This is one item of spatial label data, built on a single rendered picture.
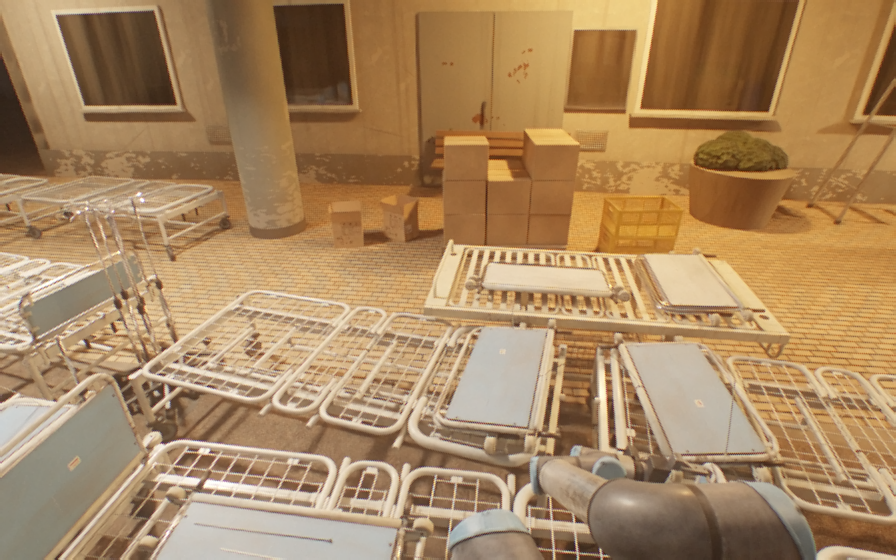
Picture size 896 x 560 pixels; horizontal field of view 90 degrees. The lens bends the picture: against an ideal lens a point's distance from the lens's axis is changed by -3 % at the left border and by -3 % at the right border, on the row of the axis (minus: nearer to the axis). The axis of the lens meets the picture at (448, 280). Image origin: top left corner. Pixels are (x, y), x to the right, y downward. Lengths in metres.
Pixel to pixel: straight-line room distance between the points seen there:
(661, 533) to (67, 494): 1.75
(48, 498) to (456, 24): 5.98
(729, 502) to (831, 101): 7.10
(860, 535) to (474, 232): 3.29
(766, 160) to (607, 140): 1.88
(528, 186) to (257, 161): 2.72
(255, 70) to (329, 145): 2.43
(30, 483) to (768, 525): 1.81
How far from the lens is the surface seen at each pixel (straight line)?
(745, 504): 0.76
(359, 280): 4.21
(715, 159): 6.01
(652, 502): 0.73
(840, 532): 2.84
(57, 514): 1.99
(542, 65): 6.53
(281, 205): 5.27
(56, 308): 3.30
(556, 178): 4.35
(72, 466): 1.97
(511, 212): 4.38
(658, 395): 2.22
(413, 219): 4.97
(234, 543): 1.71
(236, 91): 5.09
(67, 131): 9.67
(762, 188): 6.00
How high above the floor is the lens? 1.90
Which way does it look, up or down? 27 degrees down
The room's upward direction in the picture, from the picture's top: straight up
